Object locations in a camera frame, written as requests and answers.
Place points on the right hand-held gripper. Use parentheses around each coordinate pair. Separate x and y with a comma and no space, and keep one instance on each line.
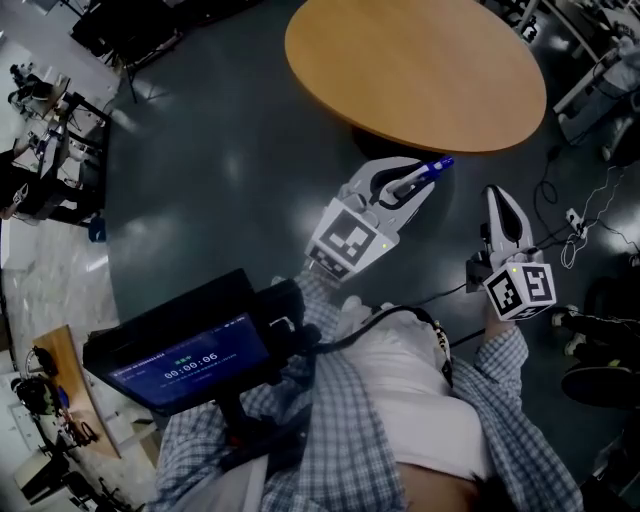
(525,290)

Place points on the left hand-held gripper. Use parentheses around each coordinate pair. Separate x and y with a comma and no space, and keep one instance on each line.
(345,235)

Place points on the person's right forearm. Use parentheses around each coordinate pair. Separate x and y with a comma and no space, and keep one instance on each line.
(505,370)

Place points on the person's left forearm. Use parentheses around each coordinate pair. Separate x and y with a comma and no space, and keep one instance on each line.
(320,295)

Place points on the white power strip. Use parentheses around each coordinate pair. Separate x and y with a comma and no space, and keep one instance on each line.
(576,221)

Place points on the person's right white shoe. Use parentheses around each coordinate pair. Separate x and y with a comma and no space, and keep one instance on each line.
(385,307)

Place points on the person's white shoe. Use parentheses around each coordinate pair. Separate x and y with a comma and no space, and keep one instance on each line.
(385,307)
(352,304)

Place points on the person's left white shoe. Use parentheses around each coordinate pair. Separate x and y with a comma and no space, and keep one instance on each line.
(352,304)

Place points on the round wooden table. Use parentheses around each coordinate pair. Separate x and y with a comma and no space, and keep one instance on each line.
(415,70)

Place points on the person's torso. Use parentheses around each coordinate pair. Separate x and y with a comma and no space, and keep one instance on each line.
(410,400)

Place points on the black tablet screen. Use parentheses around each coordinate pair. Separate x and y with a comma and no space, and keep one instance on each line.
(185,360)

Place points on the black equipment case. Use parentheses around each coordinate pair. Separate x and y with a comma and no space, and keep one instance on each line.
(125,30)

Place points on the black metal rack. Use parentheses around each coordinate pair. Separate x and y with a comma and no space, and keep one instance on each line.
(55,165)

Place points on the wooden workbench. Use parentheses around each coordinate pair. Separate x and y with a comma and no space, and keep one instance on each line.
(70,380)

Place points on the black chest mount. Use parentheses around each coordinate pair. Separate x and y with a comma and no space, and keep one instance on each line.
(280,310)

